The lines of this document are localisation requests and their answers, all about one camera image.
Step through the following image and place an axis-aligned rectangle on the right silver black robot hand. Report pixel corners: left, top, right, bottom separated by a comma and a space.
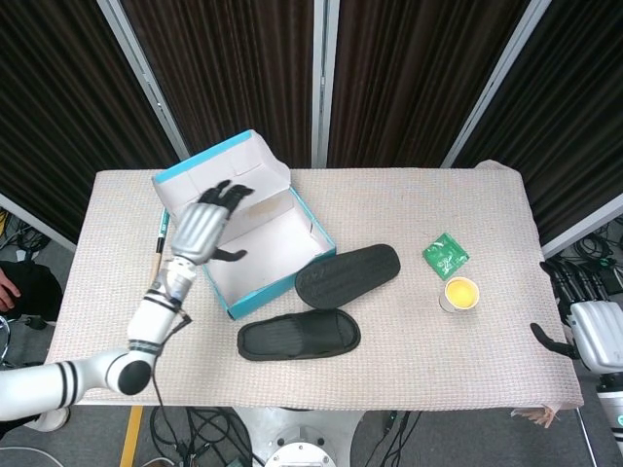
529, 260, 623, 374

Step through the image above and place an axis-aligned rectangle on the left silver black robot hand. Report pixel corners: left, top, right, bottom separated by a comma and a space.
169, 180, 255, 267

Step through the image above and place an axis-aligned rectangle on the turquoise shoe box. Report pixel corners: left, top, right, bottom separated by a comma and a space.
152, 128, 338, 321

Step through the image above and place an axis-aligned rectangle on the black slipper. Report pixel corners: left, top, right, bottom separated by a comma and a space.
294, 244, 402, 310
237, 309, 362, 362

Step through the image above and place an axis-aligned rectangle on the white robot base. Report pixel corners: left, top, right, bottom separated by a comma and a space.
233, 406, 371, 467

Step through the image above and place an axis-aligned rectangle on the person hand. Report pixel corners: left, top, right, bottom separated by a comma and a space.
0, 279, 23, 312

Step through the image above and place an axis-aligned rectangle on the paper cup yellow liquid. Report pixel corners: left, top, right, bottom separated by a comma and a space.
439, 275, 481, 315

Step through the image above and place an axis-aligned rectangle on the person black trouser leg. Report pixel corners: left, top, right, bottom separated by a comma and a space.
0, 261, 64, 322

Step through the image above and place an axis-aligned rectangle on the green sachet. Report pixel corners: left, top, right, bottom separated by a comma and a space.
421, 232, 472, 282

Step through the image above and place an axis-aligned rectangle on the dark ribbed partition panel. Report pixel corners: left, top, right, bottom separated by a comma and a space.
0, 0, 184, 244
124, 0, 315, 169
455, 0, 623, 244
328, 0, 534, 169

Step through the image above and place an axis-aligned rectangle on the beige woven tablecloth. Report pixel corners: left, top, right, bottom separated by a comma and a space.
32, 160, 585, 410

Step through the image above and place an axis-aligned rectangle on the wooden shoehorn green handle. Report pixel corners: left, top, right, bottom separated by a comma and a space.
145, 207, 172, 293

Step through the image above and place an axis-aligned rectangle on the black floor cable bundle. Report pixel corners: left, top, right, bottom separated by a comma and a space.
148, 406, 257, 467
0, 208, 55, 264
559, 226, 623, 273

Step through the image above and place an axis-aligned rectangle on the grey metal partition post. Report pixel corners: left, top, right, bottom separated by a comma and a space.
95, 0, 197, 170
311, 0, 341, 169
539, 193, 623, 259
0, 193, 78, 253
439, 0, 554, 169

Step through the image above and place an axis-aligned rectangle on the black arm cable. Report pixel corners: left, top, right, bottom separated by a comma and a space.
151, 313, 194, 408

